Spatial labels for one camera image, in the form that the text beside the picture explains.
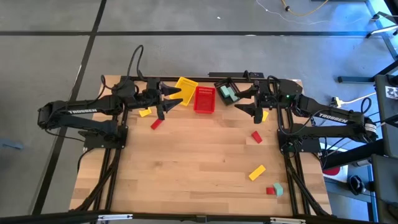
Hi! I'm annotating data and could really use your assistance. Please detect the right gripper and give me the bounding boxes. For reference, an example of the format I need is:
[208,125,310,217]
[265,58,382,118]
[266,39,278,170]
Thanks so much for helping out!
[234,80,277,116]

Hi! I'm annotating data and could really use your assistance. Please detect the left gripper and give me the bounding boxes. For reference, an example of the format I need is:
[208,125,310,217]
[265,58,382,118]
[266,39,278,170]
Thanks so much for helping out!
[136,77,183,114]

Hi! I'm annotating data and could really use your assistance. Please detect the red rectangular block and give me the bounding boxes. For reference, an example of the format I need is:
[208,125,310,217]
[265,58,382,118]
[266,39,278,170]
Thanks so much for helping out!
[150,118,164,131]

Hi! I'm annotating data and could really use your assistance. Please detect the red wedge block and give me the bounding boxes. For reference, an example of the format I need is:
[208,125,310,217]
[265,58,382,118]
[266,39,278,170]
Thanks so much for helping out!
[251,130,264,144]

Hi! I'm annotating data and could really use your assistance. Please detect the long yellow block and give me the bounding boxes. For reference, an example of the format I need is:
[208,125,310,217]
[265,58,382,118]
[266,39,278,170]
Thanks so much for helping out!
[248,164,267,182]

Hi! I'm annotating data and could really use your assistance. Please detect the yellow plastic basket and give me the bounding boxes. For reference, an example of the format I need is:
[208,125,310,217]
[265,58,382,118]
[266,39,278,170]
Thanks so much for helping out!
[169,77,199,107]

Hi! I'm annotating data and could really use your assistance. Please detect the black plastic basket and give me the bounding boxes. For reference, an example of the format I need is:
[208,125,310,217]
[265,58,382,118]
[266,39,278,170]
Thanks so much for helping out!
[213,77,245,106]

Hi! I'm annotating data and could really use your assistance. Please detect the red plastic basket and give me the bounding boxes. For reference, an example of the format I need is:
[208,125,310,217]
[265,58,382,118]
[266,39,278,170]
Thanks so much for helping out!
[193,86,216,114]

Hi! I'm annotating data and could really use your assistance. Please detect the red round object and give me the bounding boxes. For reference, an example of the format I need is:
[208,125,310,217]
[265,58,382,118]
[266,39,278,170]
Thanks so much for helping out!
[322,167,341,177]

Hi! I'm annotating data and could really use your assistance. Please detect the black floor stand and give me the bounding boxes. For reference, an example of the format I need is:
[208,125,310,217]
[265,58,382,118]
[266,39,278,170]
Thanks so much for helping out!
[337,58,398,84]

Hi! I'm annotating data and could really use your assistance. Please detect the black headphones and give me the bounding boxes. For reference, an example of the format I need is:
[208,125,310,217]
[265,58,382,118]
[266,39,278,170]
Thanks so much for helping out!
[348,174,368,196]

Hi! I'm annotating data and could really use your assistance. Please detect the black cabinet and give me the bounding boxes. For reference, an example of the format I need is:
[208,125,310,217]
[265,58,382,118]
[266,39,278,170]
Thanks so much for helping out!
[374,73,398,158]

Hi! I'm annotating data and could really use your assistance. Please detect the white marker tag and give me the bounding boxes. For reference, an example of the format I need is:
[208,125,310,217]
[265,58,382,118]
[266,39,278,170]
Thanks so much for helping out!
[385,86,398,100]

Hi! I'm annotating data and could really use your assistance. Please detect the metal table legs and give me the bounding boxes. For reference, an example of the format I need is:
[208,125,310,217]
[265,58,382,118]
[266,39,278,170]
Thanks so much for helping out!
[364,0,398,60]

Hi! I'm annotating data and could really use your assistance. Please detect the black front crossbar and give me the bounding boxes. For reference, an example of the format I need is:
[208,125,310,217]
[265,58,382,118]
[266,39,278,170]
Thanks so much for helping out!
[0,210,398,224]

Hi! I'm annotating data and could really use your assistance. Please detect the black bracket bar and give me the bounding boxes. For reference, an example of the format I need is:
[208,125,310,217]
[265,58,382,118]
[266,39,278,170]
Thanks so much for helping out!
[208,72,265,79]

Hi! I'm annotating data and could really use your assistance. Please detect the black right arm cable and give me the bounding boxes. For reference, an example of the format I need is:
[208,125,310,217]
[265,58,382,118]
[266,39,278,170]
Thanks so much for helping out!
[266,75,282,93]

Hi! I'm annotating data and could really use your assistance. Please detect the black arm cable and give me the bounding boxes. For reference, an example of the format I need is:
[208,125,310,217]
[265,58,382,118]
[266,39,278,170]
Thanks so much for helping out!
[123,44,146,83]
[266,75,282,93]

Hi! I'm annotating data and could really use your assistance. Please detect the black aluminium table frame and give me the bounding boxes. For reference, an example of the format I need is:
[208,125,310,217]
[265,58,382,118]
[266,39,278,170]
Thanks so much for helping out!
[70,75,332,218]

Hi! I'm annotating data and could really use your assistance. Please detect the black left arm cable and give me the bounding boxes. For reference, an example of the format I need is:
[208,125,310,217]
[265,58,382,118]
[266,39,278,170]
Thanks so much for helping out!
[123,44,146,83]

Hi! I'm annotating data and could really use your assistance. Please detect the white floor cable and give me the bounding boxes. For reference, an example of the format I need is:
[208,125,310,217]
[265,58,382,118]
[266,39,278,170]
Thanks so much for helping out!
[256,0,331,26]

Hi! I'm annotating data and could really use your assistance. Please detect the yellow floor cable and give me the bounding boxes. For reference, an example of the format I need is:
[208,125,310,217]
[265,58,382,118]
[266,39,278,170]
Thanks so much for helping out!
[281,0,330,17]

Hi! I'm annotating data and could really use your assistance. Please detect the silver metal bracket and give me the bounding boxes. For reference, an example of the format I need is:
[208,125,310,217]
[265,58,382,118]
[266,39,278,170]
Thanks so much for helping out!
[97,213,134,222]
[269,217,307,224]

